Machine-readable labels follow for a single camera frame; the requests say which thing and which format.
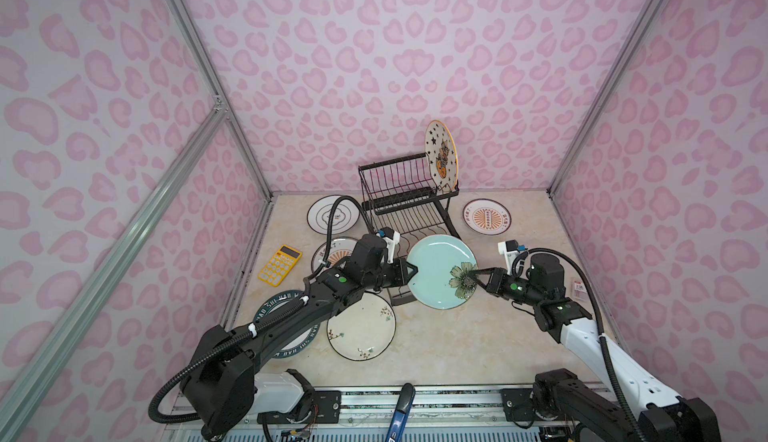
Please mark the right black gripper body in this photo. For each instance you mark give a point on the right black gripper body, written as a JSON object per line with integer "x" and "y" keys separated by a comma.
{"x": 512, "y": 288}

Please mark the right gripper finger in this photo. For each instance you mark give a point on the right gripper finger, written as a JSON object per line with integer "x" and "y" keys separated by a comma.
{"x": 485, "y": 271}
{"x": 487, "y": 286}

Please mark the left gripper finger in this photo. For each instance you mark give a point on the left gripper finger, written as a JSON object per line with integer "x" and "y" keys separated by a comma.
{"x": 410, "y": 279}
{"x": 409, "y": 267}

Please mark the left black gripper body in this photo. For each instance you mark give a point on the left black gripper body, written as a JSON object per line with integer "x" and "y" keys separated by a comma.
{"x": 392, "y": 275}

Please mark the light green flower plate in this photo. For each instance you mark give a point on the light green flower plate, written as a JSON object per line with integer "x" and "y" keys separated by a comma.
{"x": 442, "y": 281}

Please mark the star pattern cartoon plate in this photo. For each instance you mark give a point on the star pattern cartoon plate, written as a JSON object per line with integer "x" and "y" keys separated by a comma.
{"x": 441, "y": 154}

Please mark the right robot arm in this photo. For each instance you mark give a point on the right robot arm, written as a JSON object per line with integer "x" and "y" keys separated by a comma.
{"x": 565, "y": 307}

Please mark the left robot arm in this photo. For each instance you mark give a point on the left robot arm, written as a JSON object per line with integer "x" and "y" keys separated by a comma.
{"x": 222, "y": 382}

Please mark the right orange sunburst plate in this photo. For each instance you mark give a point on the right orange sunburst plate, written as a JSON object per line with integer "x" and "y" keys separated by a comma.
{"x": 486, "y": 216}

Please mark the orange sunburst plate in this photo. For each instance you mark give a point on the orange sunburst plate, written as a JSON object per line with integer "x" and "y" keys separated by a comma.
{"x": 339, "y": 248}
{"x": 486, "y": 216}

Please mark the left orange sunburst plate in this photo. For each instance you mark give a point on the left orange sunburst plate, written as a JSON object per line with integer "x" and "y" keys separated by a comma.
{"x": 339, "y": 248}

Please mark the cream floral plate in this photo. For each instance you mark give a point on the cream floral plate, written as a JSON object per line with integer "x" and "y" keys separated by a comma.
{"x": 363, "y": 331}

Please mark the yellow calculator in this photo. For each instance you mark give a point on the yellow calculator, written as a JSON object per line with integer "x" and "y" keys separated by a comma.
{"x": 279, "y": 266}

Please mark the white plate dark green rim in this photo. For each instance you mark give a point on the white plate dark green rim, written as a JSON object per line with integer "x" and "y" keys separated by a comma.
{"x": 302, "y": 341}

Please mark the black wire dish rack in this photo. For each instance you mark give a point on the black wire dish rack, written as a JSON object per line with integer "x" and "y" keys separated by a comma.
{"x": 401, "y": 194}

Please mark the aluminium mounting rail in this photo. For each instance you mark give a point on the aluminium mounting rail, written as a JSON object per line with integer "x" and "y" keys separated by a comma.
{"x": 448, "y": 413}

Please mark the blue handled tool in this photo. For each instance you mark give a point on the blue handled tool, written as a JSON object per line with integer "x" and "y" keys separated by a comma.
{"x": 401, "y": 413}

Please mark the aluminium frame bar right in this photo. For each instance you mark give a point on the aluminium frame bar right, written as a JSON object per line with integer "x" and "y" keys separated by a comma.
{"x": 649, "y": 12}

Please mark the aluminium frame bars left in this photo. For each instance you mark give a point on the aluminium frame bars left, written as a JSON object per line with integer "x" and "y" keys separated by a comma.
{"x": 127, "y": 205}

